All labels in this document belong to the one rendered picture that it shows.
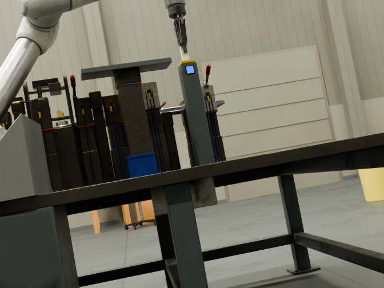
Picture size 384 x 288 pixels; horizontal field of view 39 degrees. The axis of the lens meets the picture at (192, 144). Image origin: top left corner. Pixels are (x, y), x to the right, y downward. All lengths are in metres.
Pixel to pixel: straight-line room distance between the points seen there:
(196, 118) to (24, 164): 0.86
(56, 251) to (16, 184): 0.23
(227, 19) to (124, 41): 2.22
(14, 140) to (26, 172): 0.10
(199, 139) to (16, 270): 0.95
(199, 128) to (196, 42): 9.37
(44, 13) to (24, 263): 0.96
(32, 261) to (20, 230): 0.10
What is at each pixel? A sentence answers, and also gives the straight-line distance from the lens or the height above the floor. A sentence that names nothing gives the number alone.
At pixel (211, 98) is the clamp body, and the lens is 2.45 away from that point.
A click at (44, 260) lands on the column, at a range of 1.68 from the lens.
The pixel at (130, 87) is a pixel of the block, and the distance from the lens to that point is 2.23.
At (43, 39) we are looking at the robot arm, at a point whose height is 1.31.
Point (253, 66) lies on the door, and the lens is 11.62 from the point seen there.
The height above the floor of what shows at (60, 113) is 1.09.
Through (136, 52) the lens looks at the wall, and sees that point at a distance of 11.45.
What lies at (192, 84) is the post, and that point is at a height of 1.05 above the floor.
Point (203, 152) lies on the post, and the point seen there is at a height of 0.76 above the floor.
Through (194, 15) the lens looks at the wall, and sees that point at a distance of 11.74.
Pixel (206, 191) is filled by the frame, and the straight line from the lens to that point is 2.90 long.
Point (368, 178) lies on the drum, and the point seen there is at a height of 0.27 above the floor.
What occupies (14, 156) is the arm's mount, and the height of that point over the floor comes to 0.82.
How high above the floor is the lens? 0.67
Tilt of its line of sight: 3 degrees up
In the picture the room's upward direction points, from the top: 10 degrees counter-clockwise
